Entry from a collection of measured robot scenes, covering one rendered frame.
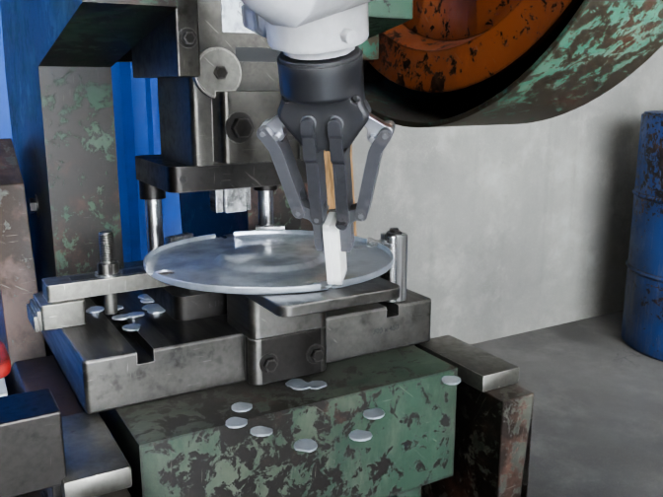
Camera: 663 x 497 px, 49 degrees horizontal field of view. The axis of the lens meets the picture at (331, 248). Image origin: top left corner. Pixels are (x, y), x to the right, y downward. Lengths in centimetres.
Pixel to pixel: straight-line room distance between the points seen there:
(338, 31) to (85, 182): 57
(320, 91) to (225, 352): 35
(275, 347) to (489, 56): 48
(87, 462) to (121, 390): 11
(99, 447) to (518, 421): 48
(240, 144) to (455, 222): 191
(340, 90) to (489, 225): 220
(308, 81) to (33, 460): 40
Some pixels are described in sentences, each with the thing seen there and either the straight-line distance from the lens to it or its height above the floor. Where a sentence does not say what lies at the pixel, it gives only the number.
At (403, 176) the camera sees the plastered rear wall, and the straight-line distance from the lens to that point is 252.
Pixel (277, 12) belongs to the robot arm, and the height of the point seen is 103.
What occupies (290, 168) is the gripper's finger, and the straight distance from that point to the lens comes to 70.
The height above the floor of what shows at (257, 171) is 88.
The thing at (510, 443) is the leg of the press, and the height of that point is 56.
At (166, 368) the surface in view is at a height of 68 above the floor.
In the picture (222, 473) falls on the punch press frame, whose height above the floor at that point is 59.
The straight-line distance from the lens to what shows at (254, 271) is 80.
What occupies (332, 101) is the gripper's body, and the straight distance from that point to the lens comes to 63.
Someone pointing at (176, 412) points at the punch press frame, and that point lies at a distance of 80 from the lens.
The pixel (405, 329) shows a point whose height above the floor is 67.
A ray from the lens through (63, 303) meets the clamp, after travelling 90.
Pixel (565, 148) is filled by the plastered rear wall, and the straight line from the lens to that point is 303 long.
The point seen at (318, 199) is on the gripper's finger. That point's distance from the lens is 70.
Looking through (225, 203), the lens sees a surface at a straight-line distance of 94.
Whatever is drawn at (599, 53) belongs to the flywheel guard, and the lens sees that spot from 95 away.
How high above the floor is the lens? 98
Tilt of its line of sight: 13 degrees down
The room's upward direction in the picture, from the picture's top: straight up
